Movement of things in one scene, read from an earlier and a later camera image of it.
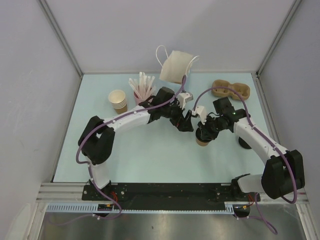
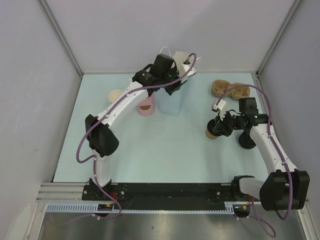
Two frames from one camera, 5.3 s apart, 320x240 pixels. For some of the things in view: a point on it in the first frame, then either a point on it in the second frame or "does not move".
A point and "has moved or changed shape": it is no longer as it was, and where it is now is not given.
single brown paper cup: [202, 143] has moved or changed shape
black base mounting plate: [167, 196] does not move
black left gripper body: [174, 112] → [173, 76]
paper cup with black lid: [198, 135] has moved or changed shape
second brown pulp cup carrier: [243, 90] does not move
